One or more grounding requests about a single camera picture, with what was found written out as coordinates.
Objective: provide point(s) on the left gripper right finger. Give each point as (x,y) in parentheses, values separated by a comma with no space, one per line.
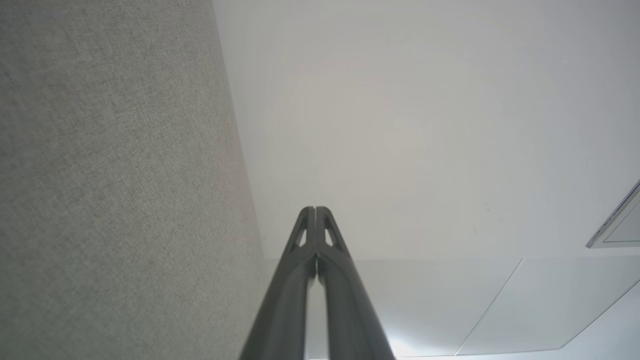
(350,315)

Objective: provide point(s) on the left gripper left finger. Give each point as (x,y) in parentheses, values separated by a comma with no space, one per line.
(285,310)

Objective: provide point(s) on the grey fabric sofa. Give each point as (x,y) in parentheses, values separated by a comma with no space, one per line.
(100,175)

